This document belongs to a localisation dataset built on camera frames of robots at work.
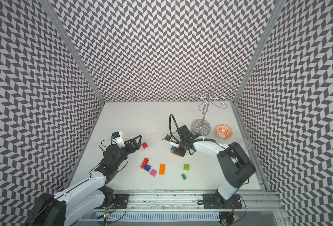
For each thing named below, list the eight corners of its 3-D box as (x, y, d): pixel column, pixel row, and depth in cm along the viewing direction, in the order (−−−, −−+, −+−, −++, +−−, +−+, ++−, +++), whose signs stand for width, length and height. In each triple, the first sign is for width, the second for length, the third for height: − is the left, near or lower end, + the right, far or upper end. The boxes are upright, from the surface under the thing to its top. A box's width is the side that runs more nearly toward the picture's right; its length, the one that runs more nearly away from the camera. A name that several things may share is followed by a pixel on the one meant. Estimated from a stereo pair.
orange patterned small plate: (216, 139, 97) (218, 136, 94) (214, 128, 103) (215, 125, 100) (231, 139, 97) (233, 136, 94) (227, 128, 103) (229, 125, 100)
